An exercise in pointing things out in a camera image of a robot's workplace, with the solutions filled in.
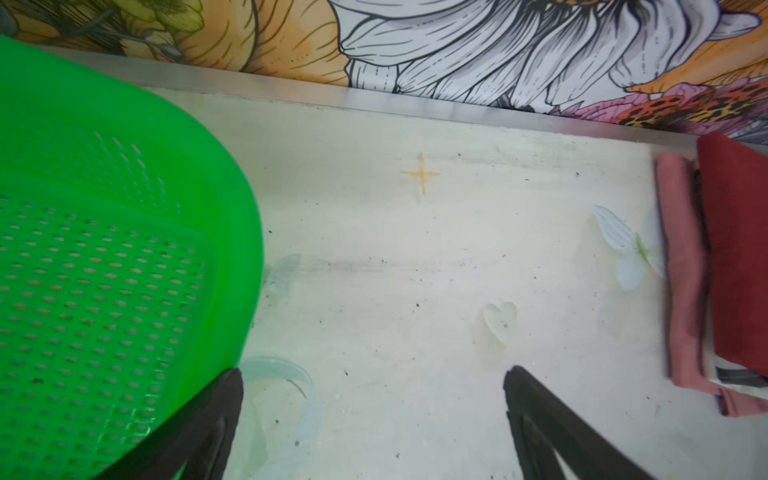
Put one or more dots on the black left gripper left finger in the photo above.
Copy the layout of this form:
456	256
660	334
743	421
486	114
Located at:
194	443

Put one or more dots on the green plastic basket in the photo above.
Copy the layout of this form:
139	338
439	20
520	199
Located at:
131	262

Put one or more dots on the dark red folded t-shirt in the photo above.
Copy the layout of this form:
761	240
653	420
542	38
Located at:
734	198

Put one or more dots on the pink folded t-shirt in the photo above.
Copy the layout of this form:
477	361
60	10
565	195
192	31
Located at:
687	269

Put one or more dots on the white folded t-shirt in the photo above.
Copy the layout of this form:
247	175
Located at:
733	376

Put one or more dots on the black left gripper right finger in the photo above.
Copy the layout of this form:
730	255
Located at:
547	434

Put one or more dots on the aluminium back table rail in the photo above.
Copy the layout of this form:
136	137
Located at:
147	73

